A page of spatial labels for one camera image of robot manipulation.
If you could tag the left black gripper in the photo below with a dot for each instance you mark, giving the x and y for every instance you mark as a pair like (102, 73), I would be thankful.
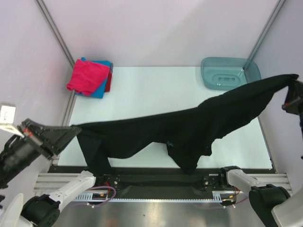
(47, 139)

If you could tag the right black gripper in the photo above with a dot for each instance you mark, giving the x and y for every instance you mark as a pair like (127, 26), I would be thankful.
(294, 96)

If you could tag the black t shirt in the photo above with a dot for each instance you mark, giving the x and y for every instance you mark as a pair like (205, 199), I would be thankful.
(187, 134)

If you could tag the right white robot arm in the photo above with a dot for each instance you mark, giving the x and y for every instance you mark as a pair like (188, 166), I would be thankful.
(273, 204)

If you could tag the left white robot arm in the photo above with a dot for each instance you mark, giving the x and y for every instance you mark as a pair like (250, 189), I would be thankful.
(44, 210)

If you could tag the blue folded t shirt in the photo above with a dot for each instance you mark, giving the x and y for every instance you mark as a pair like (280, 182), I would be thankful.
(103, 71)

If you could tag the pink folded t shirt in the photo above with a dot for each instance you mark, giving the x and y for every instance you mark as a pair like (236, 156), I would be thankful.
(86, 76)

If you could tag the red folded t shirt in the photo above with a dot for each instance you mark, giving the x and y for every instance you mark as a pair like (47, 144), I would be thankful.
(109, 80)

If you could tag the teal plastic bin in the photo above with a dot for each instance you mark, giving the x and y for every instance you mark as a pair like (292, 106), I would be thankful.
(224, 73)

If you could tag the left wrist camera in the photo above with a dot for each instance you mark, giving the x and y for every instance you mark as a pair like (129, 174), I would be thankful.
(7, 115)

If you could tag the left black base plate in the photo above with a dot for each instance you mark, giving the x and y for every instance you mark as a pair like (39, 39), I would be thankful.
(109, 180)

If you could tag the left white cable duct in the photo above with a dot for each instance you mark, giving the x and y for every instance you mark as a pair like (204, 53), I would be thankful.
(92, 196)

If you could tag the white cable duct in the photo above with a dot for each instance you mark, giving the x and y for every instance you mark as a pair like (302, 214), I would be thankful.
(92, 196)
(226, 195)

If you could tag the right aluminium corner post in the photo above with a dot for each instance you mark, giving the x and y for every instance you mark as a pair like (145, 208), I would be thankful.
(269, 23)

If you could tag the aluminium corner post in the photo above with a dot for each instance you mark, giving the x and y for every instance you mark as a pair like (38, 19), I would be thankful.
(269, 23)
(55, 31)

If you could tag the right white cable duct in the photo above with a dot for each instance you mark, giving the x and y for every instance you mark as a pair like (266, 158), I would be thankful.
(226, 195)

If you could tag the left aluminium corner post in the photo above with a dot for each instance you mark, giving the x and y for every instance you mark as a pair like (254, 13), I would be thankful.
(55, 31)

